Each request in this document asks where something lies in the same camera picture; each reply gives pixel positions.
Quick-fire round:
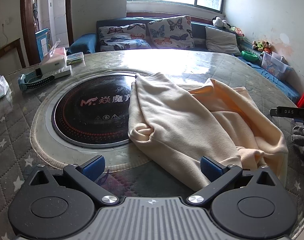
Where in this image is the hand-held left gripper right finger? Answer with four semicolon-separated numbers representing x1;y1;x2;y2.
187;156;285;207

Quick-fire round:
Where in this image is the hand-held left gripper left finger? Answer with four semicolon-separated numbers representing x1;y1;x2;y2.
25;155;119;206

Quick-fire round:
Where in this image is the cream fleece garment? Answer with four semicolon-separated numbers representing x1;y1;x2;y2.
127;72;289;191

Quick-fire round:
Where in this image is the person's right hand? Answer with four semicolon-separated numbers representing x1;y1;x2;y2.
291;126;304;168

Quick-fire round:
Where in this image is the clear plastic storage box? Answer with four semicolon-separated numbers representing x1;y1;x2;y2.
260;51;291;80

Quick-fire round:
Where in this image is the round black induction cooktop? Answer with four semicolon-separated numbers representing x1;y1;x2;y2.
46;69;152;148

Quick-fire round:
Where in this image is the green plastic bowl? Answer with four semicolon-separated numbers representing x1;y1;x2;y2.
241;50;259;61

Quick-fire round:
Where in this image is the pink plush toy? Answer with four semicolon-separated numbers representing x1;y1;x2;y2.
232;26;245;38

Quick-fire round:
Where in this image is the grey pillow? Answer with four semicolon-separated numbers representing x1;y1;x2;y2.
205;26;242;57

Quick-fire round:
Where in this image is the white power strip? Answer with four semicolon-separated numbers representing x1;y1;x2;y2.
43;65;72;79

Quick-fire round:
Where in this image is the teal smartwatch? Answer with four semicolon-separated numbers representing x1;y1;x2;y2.
18;68;56;91

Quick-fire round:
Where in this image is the white tissue pack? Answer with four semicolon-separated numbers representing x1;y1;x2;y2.
39;55;68;73

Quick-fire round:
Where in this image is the flat green box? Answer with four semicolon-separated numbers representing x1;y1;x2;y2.
67;52;84;64

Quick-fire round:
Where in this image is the panda plush toy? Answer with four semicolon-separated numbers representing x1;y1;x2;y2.
212;16;231;29

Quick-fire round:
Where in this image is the pink pack in clear wrap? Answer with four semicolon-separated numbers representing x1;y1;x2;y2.
48;39;68;58

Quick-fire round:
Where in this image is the blue sofa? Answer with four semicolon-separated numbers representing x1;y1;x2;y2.
68;17;301;103

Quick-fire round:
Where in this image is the butterfly print pillow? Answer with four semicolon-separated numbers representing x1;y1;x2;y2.
97;23;152;52
147;15;195;50

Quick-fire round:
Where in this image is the blue cabinet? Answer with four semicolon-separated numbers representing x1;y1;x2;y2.
35;28;51;63

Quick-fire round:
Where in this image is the dark wooden side table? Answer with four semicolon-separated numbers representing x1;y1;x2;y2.
0;38;26;79

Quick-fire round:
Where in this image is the brown wooden door frame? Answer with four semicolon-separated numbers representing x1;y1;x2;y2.
20;0;74;68

